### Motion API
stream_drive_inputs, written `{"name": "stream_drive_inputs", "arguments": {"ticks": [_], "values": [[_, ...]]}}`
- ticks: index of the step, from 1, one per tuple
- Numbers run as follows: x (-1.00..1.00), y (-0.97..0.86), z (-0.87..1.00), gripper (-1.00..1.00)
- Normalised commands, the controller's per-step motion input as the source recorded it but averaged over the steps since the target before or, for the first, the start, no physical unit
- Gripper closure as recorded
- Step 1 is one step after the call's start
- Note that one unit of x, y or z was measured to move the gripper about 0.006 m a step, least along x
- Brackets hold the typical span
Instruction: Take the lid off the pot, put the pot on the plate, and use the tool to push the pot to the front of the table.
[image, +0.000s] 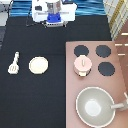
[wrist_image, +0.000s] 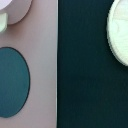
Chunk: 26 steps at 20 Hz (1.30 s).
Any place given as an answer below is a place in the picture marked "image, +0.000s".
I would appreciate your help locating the white gripper blue base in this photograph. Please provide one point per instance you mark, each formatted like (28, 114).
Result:
(51, 20)

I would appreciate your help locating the cream round plate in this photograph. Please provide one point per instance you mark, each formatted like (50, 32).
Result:
(38, 65)

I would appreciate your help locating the pink small pot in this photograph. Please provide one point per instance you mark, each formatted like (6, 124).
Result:
(81, 73)

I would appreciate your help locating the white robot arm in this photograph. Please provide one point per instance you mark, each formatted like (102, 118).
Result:
(53, 13)

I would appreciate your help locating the black burner top left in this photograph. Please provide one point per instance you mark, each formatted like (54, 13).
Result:
(81, 50)

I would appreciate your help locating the black burner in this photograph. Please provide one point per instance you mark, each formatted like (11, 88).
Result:
(81, 50)
(103, 51)
(106, 68)

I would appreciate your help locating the black table mat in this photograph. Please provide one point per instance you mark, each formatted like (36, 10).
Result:
(30, 100)

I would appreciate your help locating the pink stove top board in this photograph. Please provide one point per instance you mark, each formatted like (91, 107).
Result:
(113, 84)

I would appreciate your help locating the black burner top right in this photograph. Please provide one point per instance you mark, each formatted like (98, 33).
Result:
(103, 51)

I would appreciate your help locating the black burner bottom right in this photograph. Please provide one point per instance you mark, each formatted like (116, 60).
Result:
(106, 68)

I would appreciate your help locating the large grey frying pan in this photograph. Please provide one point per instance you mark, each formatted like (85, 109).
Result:
(96, 107)

